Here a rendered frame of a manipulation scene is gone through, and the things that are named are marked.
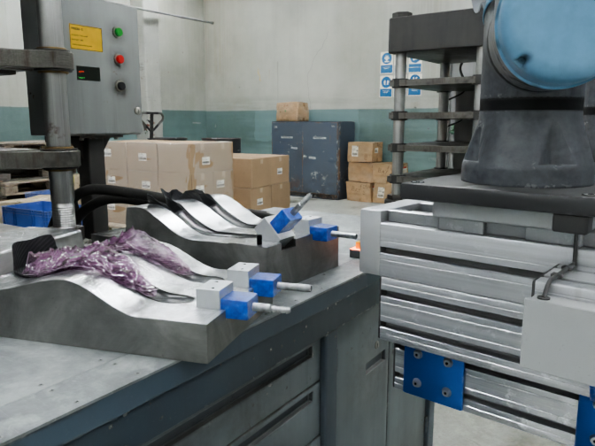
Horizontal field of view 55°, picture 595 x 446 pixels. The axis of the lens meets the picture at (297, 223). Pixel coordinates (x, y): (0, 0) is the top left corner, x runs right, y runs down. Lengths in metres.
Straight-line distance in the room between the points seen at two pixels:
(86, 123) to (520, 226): 1.39
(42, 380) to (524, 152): 0.63
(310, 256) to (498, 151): 0.55
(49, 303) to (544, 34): 0.69
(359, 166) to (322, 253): 6.89
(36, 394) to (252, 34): 9.19
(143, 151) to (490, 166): 4.80
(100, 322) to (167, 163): 4.36
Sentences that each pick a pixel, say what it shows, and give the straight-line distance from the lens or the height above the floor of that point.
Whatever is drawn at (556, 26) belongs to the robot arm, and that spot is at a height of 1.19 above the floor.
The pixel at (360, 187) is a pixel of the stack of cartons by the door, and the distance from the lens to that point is 8.05.
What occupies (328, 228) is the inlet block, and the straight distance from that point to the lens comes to 1.12.
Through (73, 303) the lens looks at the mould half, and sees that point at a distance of 0.85.
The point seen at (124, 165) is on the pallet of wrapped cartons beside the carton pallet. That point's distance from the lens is 5.56.
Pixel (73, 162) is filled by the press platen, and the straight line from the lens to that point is 1.60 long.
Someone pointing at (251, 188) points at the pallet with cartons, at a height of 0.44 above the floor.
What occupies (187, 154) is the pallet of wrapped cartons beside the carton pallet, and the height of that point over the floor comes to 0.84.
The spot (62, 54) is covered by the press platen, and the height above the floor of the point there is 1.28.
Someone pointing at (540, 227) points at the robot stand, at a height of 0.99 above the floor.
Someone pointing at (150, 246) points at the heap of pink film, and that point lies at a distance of 0.97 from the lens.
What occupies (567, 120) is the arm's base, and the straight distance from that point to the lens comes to 0.71.
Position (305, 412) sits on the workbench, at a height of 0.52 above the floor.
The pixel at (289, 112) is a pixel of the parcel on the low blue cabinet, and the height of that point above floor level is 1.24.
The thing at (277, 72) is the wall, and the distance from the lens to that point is 9.37.
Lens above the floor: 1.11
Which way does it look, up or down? 10 degrees down
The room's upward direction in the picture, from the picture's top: straight up
